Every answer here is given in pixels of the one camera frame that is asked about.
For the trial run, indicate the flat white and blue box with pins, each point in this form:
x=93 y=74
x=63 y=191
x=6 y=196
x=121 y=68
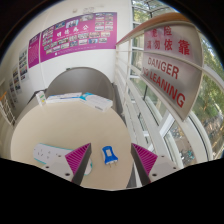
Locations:
x=96 y=101

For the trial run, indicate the white stair railing, wooden handrail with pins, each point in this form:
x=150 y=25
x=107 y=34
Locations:
x=7 y=111

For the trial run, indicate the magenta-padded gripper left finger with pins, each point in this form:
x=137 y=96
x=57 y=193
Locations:
x=77 y=159

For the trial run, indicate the small white upright box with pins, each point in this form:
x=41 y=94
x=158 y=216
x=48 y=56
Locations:
x=41 y=98

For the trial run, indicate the grey warning sign, red lettering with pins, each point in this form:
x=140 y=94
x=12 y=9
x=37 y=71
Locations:
x=173 y=73

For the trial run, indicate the grey round-backed chair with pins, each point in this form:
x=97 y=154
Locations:
x=80 y=80

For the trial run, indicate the white photo poster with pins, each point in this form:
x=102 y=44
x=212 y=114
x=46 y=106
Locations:
x=11 y=90
x=16 y=79
x=23 y=64

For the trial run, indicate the blue and white charger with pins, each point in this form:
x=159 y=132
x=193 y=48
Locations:
x=108 y=154

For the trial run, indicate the small magenta text poster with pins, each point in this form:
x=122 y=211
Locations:
x=34 y=50

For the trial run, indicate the large magenta photo poster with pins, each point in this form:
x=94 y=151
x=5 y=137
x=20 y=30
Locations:
x=78 y=36

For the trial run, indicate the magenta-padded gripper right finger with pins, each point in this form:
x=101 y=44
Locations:
x=146 y=160

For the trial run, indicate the white balcony railing, wooden handrail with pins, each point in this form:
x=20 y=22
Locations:
x=146 y=110

